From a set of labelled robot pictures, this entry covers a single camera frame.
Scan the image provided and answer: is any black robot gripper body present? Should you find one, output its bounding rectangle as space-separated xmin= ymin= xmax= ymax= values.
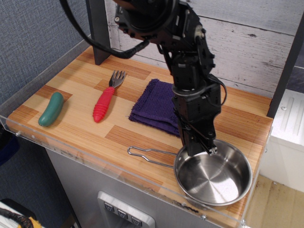
xmin=172 ymin=83 xmax=221 ymax=140

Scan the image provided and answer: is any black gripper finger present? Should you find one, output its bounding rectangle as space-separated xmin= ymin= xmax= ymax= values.
xmin=178 ymin=119 xmax=192 ymax=152
xmin=187 ymin=136 xmax=218 ymax=156

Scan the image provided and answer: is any stainless steel saucepan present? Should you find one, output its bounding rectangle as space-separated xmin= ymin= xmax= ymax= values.
xmin=127 ymin=139 xmax=253 ymax=207

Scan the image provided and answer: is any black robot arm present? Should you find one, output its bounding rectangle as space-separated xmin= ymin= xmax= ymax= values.
xmin=116 ymin=0 xmax=224 ymax=156

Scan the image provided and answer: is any folded violet cloth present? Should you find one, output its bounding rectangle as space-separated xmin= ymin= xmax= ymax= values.
xmin=129 ymin=79 xmax=180 ymax=137

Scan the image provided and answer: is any white cabinet on right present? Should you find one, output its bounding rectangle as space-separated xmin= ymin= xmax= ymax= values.
xmin=259 ymin=89 xmax=304 ymax=192

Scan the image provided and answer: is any silver water dispenser panel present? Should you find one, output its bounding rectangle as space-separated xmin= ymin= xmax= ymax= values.
xmin=97 ymin=191 xmax=156 ymax=228

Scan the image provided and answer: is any silver toy fridge cabinet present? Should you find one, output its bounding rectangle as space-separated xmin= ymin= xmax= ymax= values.
xmin=47 ymin=147 xmax=241 ymax=228

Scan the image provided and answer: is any green toy cucumber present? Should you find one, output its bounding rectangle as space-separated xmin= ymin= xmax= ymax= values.
xmin=38 ymin=92 xmax=64 ymax=126

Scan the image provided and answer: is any yellow object at corner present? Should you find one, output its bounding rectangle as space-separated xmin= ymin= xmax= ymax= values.
xmin=23 ymin=217 xmax=43 ymax=228

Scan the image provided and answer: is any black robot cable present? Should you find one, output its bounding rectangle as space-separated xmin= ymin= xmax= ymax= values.
xmin=59 ymin=0 xmax=150 ymax=59

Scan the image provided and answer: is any red handled toy fork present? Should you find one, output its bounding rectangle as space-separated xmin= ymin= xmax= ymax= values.
xmin=93 ymin=70 xmax=126 ymax=123

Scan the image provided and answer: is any dark grey right post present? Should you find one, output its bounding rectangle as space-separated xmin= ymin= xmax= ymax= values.
xmin=267 ymin=15 xmax=304 ymax=118

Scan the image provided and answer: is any dark grey post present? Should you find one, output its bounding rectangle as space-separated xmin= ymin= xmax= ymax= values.
xmin=85 ymin=0 xmax=112 ymax=66
xmin=267 ymin=15 xmax=304 ymax=118

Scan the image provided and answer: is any clear acrylic guard rail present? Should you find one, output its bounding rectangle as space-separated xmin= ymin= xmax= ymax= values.
xmin=0 ymin=35 xmax=274 ymax=228

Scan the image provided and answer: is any dark grey left post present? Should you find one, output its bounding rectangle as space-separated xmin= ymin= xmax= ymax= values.
xmin=85 ymin=0 xmax=112 ymax=66

